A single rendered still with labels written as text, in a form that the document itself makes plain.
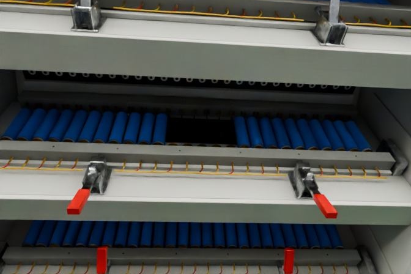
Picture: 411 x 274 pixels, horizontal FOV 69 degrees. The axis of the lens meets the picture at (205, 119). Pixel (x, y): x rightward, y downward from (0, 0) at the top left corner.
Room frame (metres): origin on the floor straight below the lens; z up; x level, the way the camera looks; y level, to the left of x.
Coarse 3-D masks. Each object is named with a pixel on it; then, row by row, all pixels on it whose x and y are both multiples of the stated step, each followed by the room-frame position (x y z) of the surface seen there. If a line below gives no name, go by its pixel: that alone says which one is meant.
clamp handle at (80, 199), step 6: (90, 174) 0.32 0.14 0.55; (96, 174) 0.32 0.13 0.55; (90, 180) 0.31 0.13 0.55; (84, 186) 0.30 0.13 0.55; (90, 186) 0.30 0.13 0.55; (78, 192) 0.28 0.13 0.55; (84, 192) 0.28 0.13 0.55; (78, 198) 0.27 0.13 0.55; (84, 198) 0.27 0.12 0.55; (72, 204) 0.26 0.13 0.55; (78, 204) 0.26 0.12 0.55; (84, 204) 0.27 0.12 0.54; (72, 210) 0.26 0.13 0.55; (78, 210) 0.26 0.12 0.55
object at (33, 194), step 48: (0, 96) 0.44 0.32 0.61; (192, 96) 0.49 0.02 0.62; (240, 96) 0.49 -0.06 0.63; (288, 96) 0.50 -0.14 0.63; (336, 96) 0.50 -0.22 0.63; (192, 144) 0.41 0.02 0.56; (384, 144) 0.42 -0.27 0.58; (0, 192) 0.31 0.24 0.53; (48, 192) 0.32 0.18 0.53; (144, 192) 0.33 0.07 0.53; (192, 192) 0.33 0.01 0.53; (240, 192) 0.34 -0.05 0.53; (288, 192) 0.35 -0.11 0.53; (336, 192) 0.35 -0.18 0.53; (384, 192) 0.36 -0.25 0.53
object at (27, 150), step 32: (64, 160) 0.36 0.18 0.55; (128, 160) 0.36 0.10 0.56; (160, 160) 0.36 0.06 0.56; (192, 160) 0.37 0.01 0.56; (224, 160) 0.37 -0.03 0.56; (256, 160) 0.37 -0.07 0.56; (288, 160) 0.38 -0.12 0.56; (320, 160) 0.38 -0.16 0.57; (352, 160) 0.38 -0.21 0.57; (384, 160) 0.38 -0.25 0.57
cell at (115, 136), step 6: (120, 114) 0.43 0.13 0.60; (126, 114) 0.44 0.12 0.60; (120, 120) 0.42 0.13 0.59; (126, 120) 0.43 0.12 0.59; (114, 126) 0.41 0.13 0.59; (120, 126) 0.41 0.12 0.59; (114, 132) 0.40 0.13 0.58; (120, 132) 0.40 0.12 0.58; (114, 138) 0.39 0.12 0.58; (120, 138) 0.39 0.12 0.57
